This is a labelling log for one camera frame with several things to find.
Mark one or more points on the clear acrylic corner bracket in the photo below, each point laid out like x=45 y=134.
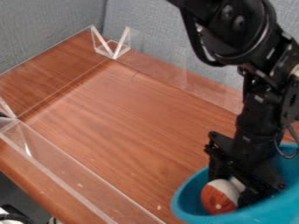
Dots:
x=108 y=47

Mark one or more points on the clear acrylic back barrier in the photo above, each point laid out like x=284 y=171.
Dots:
x=170 y=63

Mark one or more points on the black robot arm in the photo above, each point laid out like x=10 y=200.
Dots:
x=234 y=33

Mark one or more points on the brown white toy mushroom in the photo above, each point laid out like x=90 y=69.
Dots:
x=218 y=195

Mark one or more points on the clear acrylic front barrier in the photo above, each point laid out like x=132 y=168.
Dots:
x=68 y=189

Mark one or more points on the blue plastic bowl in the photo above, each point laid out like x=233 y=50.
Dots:
x=276 y=210

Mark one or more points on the clear acrylic barrier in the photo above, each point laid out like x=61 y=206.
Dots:
x=170 y=63
x=68 y=189

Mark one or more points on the black white object bottom left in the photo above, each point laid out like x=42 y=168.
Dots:
x=12 y=216

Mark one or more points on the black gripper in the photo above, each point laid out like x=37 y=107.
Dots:
x=244 y=156

